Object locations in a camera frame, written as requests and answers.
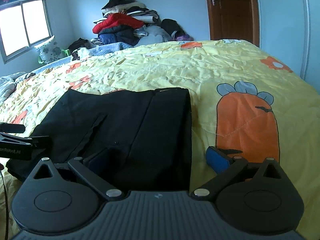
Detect pile of clothes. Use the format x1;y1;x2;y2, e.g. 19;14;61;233
68;0;194;52

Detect brown wooden door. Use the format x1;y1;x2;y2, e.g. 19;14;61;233
207;0;259;46

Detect floral pillow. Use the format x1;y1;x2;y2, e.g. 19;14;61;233
34;36;64;64

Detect yellow floral bed quilt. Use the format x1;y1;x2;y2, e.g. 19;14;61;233
1;40;319;239

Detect black pants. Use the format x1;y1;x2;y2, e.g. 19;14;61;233
7;88;192;191

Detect black cable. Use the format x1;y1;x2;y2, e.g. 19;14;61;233
0;163;9;240

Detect white wardrobe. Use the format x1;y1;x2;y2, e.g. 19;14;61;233
257;0;319;90

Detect window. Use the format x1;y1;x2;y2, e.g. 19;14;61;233
1;0;53;64

